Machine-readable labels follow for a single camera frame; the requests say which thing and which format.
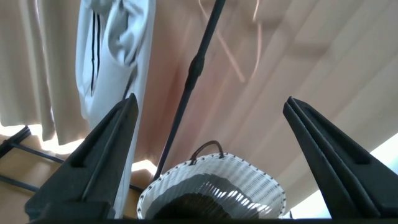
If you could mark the pink clothes hanger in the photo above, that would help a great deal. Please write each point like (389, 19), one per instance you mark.
(231, 59)

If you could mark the black clothes rack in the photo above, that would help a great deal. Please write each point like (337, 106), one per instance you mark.
(196, 67)

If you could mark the beige curtain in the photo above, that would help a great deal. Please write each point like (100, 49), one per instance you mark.
(311, 62)

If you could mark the white laundry basket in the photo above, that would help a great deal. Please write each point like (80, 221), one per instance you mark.
(217, 168)

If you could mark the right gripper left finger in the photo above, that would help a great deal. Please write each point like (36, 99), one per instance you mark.
(93, 161)

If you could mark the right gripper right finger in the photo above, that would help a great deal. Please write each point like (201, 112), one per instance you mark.
(342, 161)

